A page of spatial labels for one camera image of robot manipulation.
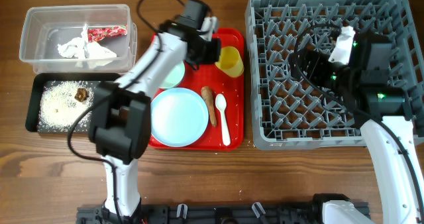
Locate grey dishwasher rack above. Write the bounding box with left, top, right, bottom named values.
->
left=245, top=0, right=423, bottom=150

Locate red plastic tray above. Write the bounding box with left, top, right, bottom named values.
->
left=147, top=26, right=245, bottom=151

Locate crumpled white tissue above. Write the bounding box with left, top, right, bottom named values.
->
left=57, top=24, right=117, bottom=69

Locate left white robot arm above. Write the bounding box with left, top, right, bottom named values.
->
left=88, top=0, right=221, bottom=223

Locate white rice pile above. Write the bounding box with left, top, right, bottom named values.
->
left=39, top=82, right=96, bottom=132

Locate white plastic spoon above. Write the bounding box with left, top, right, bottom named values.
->
left=215, top=93, right=231, bottom=146

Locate red patterned wrapper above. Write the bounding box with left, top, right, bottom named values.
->
left=87, top=26, right=127, bottom=42

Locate brown food chunk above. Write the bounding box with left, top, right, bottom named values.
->
left=74, top=87, right=89, bottom=102

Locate brown carrot piece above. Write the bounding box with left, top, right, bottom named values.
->
left=201, top=86, right=217, bottom=127

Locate light blue plate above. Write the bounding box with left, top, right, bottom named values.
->
left=151, top=87, right=209, bottom=148

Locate black waste tray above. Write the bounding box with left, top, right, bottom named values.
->
left=25, top=73, right=120, bottom=133

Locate yellow plastic cup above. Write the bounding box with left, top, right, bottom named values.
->
left=215, top=46, right=244, bottom=78

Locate clear plastic bin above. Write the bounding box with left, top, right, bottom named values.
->
left=19, top=4, right=137, bottom=74

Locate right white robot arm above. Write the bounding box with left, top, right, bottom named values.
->
left=289, top=31, right=423, bottom=223

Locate green bowl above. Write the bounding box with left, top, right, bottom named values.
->
left=159, top=62, right=186, bottom=89

